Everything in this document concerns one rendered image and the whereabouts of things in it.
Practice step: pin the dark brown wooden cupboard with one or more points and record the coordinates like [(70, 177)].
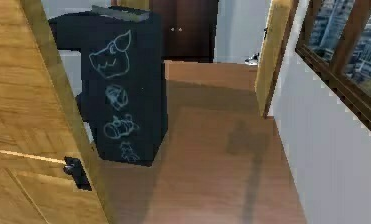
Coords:
[(189, 30)]

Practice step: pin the light wooden room door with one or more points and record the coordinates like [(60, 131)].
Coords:
[(23, 100)]

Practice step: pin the brown framed window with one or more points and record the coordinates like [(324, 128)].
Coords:
[(346, 50)]

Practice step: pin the black cabinet with blue drawings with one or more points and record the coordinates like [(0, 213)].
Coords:
[(126, 83)]

